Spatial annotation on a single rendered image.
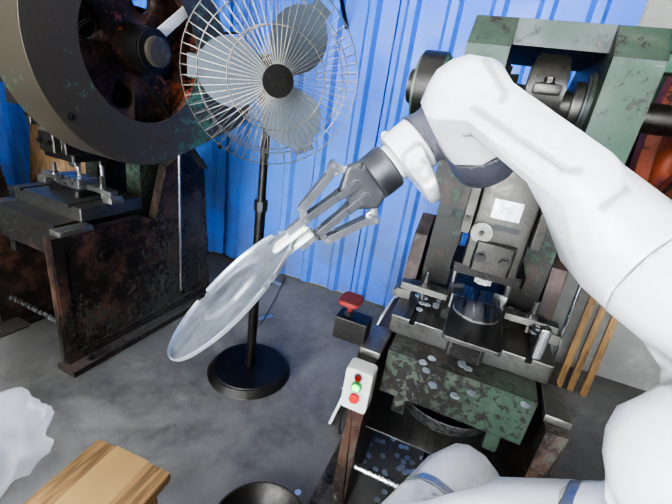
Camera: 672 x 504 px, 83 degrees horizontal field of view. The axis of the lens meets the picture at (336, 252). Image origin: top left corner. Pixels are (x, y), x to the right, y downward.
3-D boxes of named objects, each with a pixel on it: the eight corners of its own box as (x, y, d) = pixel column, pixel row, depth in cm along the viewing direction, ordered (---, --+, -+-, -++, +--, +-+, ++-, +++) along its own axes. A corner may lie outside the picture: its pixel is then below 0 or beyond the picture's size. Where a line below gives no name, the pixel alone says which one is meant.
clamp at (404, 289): (443, 310, 120) (451, 281, 116) (391, 294, 125) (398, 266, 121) (445, 302, 125) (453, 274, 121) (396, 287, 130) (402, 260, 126)
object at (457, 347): (486, 397, 94) (502, 352, 89) (429, 376, 98) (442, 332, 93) (489, 345, 116) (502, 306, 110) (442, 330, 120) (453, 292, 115)
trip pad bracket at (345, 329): (356, 379, 112) (368, 323, 105) (326, 368, 115) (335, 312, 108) (363, 368, 117) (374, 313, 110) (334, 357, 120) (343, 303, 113)
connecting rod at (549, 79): (538, 204, 94) (592, 49, 81) (486, 193, 98) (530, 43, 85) (532, 191, 112) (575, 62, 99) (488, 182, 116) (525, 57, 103)
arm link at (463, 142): (699, 263, 39) (497, 133, 60) (751, 136, 25) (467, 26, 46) (604, 326, 40) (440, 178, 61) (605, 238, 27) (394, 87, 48)
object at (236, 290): (209, 368, 49) (204, 365, 48) (153, 357, 71) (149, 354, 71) (320, 218, 64) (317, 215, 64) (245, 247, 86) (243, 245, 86)
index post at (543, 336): (541, 361, 102) (554, 330, 98) (529, 357, 103) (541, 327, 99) (540, 355, 104) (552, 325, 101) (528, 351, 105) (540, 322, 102)
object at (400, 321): (547, 385, 102) (555, 367, 100) (386, 330, 116) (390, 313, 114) (538, 331, 128) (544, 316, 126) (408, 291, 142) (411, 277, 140)
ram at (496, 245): (517, 285, 100) (557, 172, 88) (458, 269, 104) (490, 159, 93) (515, 263, 115) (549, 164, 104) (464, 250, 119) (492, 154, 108)
